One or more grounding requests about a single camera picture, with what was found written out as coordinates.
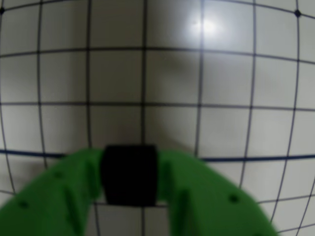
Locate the white gridded go board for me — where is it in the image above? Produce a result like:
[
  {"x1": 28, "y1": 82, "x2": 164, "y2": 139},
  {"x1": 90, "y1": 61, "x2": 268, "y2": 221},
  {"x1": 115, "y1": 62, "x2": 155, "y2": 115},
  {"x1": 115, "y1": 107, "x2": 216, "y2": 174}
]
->
[{"x1": 0, "y1": 0, "x2": 315, "y2": 236}]

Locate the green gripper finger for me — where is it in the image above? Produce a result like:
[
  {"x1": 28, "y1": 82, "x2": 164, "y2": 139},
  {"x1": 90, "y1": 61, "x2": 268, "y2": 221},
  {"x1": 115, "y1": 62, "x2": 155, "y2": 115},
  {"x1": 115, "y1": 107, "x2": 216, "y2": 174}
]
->
[
  {"x1": 0, "y1": 148, "x2": 105, "y2": 236},
  {"x1": 156, "y1": 149, "x2": 282, "y2": 236}
]

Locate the black cube stone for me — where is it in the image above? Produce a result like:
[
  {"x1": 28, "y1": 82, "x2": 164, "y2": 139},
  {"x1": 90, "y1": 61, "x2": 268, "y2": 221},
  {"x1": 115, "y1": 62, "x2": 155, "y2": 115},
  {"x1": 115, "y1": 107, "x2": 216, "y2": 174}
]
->
[{"x1": 100, "y1": 145, "x2": 158, "y2": 207}]

